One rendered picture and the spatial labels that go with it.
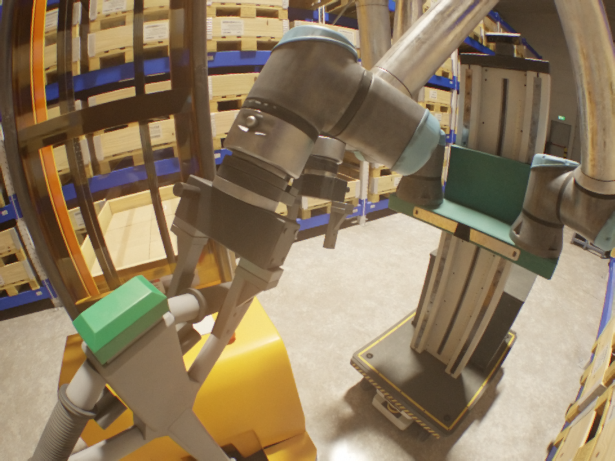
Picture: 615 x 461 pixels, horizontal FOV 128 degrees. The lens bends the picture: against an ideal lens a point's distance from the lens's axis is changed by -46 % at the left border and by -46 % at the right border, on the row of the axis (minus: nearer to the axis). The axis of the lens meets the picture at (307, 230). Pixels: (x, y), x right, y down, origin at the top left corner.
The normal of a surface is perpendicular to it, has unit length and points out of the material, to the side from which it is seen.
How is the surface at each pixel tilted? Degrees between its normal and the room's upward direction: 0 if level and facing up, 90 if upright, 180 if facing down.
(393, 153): 123
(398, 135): 99
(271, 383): 74
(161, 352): 106
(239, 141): 63
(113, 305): 16
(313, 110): 90
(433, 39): 81
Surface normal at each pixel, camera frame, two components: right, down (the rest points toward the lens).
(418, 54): -0.11, 0.30
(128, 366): 0.86, 0.43
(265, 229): -0.28, -0.04
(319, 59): 0.25, 0.17
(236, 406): 0.46, 0.11
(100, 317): 0.23, -0.81
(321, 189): -0.69, -0.07
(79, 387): 0.22, -0.39
